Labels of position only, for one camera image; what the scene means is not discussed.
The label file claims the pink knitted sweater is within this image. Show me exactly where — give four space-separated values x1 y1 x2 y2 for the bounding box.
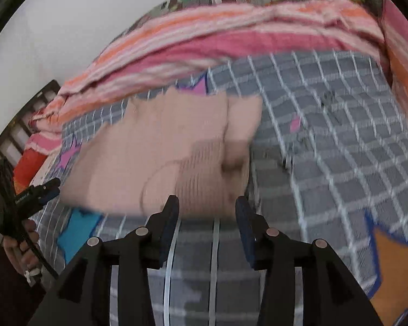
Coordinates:
60 87 262 218

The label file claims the person's left hand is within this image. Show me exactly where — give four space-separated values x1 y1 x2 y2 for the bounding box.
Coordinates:
2 236 42 286

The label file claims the red cloth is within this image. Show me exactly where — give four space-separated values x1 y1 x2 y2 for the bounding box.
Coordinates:
13 149 48 194

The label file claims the dark wooden headboard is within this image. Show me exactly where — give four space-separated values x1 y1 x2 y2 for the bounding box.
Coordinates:
0 80 62 185

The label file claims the grey checked bed sheet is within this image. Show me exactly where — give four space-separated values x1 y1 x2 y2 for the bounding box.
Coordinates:
28 50 408 326

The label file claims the pink orange striped quilt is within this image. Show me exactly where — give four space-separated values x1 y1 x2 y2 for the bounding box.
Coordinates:
23 0 387 155

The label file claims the pink striped pillow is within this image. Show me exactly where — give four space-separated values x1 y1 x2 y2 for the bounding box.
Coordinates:
380 0 408 111

